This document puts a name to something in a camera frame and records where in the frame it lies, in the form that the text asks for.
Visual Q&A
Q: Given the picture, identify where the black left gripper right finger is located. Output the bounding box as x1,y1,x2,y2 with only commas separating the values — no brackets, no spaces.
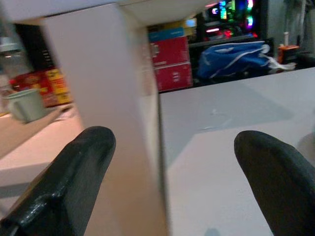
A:
234,130,315,236

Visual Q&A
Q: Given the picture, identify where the orange and black device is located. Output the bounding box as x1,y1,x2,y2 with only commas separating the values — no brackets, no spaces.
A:
278,44,300,64

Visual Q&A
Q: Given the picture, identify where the blue drawstring bag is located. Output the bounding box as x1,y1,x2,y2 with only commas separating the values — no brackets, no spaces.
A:
197,41,296,79

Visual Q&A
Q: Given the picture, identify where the blue cardboard box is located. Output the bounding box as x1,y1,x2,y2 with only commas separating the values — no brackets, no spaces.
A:
148,27,186,42

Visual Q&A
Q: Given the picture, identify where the red cardboard box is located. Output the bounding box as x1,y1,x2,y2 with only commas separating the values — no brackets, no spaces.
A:
150,36,193,93

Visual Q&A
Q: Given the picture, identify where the computer case with rgb lights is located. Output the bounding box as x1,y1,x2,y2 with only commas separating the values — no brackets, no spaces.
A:
203,0,268,41

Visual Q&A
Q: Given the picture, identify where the white shelf upright panel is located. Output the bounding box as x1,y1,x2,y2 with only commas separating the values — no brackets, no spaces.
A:
41,3,170,236

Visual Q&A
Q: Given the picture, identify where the pale green mug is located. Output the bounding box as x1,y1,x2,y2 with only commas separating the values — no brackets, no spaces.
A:
6,88,47,123

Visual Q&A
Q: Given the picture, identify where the red and yellow snack box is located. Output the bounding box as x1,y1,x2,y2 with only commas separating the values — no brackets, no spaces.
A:
9,68,73,108

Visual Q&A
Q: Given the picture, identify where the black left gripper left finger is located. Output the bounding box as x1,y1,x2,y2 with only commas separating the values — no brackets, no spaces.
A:
0,126,117,236

